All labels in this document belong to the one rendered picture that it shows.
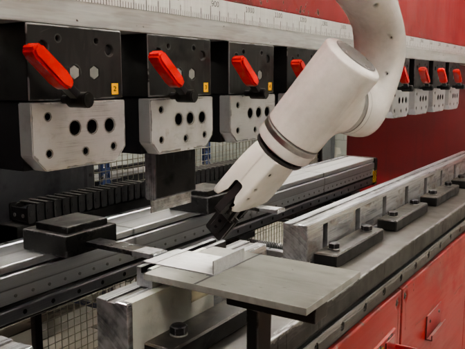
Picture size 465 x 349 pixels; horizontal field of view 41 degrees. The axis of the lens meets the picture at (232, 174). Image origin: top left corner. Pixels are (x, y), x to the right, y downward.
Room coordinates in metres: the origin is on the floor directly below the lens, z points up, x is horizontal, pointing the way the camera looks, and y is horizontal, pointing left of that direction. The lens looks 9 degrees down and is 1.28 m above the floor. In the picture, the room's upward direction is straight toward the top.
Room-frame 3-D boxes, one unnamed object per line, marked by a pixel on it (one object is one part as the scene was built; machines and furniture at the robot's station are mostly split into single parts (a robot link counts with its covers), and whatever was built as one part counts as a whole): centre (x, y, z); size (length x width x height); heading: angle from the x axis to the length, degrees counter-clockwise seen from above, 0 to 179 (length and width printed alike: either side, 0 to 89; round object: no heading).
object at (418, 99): (1.95, -0.54, 1.26); 0.15 x 0.09 x 0.17; 147
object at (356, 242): (1.44, -0.28, 0.89); 0.30 x 0.05 x 0.03; 147
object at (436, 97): (2.12, -0.65, 1.26); 0.15 x 0.09 x 0.17; 147
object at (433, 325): (1.74, -0.59, 0.58); 0.15 x 0.02 x 0.07; 147
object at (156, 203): (0.96, 0.10, 1.13); 0.10 x 0.02 x 0.10; 147
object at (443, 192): (2.11, -0.72, 0.89); 0.30 x 0.05 x 0.03; 147
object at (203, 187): (1.38, 0.00, 1.01); 0.26 x 0.12 x 0.05; 57
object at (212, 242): (0.99, 0.08, 0.98); 0.20 x 0.03 x 0.03; 147
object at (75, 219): (1.04, 0.22, 1.01); 0.26 x 0.12 x 0.05; 57
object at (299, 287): (0.88, -0.03, 1.00); 0.26 x 0.18 x 0.01; 57
